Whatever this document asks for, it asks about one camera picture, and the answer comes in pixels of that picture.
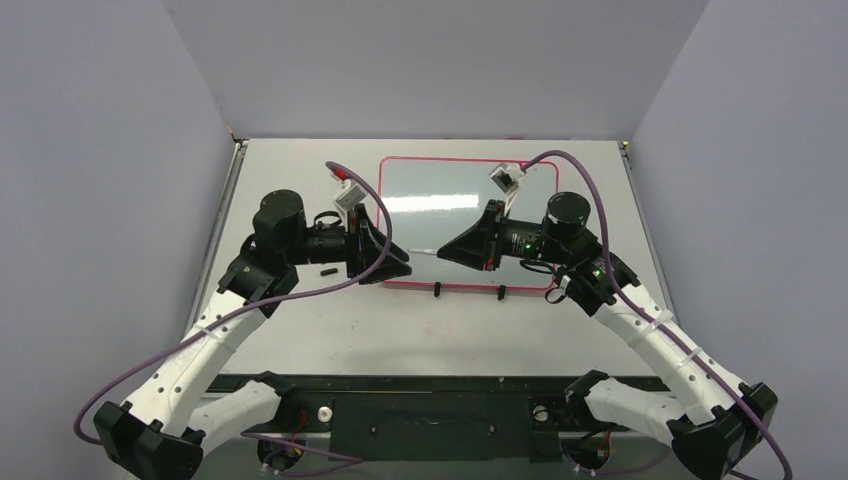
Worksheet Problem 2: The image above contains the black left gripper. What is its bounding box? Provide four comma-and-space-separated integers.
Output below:
286, 205, 412, 283

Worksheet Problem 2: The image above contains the pink-framed whiteboard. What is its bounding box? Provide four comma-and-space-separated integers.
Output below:
378, 156, 552, 291

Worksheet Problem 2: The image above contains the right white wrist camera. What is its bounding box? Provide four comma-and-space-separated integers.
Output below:
489, 163, 526, 216

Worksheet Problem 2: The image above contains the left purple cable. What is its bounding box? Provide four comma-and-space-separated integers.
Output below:
72, 160, 394, 445

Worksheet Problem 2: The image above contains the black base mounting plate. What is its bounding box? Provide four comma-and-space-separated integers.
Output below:
228, 374, 700, 465

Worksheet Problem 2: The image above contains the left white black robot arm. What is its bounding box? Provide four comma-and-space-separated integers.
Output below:
93, 190, 412, 479

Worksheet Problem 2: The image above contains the black whiteboard marker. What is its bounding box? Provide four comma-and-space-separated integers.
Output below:
408, 248, 437, 256

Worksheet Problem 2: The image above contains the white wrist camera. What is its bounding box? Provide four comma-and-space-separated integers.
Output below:
330, 168, 369, 223
489, 163, 526, 216

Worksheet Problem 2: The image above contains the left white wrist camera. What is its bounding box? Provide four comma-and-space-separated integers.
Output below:
330, 168, 369, 223

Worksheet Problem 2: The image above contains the aluminium table frame rail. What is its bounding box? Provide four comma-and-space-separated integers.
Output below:
135, 390, 737, 440

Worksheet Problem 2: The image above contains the purple cable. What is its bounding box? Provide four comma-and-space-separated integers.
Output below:
72, 160, 394, 445
519, 149, 794, 480

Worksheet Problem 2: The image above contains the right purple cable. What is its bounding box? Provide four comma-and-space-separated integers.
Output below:
519, 149, 794, 480

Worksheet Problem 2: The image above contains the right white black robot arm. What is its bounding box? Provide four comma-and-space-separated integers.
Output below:
437, 192, 777, 479

